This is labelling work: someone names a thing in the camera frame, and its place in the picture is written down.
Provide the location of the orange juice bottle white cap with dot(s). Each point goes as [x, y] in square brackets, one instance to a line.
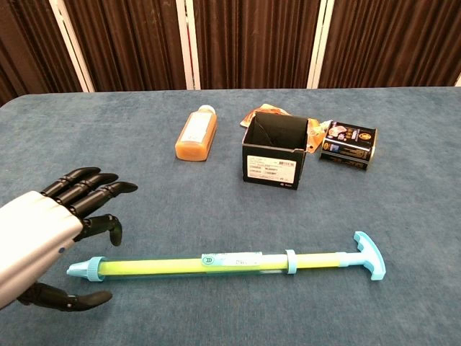
[196, 137]

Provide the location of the black open cardboard box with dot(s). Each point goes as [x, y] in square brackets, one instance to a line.
[270, 169]

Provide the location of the brown curtain screen panel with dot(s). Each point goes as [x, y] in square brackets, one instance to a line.
[129, 39]
[252, 39]
[29, 47]
[389, 39]

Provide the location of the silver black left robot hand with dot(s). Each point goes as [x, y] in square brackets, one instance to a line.
[32, 230]

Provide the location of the black rectangular tin can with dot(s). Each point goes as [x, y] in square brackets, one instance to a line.
[347, 147]

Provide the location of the orange spouted food pouch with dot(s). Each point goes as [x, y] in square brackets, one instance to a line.
[252, 117]

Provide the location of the blue carpet table cover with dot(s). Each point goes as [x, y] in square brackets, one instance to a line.
[108, 126]

